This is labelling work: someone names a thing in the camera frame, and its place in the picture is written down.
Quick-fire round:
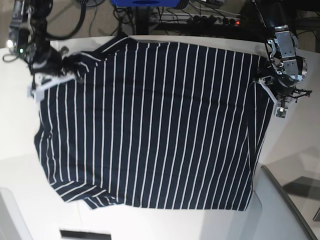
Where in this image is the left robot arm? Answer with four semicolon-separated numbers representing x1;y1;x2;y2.
252;0;312;100

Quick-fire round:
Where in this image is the blue plastic bin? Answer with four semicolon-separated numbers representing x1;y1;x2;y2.
111;0;180;8

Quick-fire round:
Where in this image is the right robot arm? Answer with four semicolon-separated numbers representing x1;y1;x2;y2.
6;0;87;77

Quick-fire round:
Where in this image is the white power strip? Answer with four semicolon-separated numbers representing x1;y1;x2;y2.
158;13;243;27

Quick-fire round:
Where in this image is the navy white striped t-shirt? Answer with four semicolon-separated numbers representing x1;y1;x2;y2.
34;35;273;211

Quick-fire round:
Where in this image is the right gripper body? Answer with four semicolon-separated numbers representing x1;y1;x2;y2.
31;46;75;77

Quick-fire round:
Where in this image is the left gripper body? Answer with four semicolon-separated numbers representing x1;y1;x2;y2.
271;78;297;99

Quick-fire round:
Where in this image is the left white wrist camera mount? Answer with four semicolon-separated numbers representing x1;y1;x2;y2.
254;77;313;119

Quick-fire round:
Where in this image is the grey metal edge rail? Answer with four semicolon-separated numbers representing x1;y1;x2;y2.
261;165;317;240

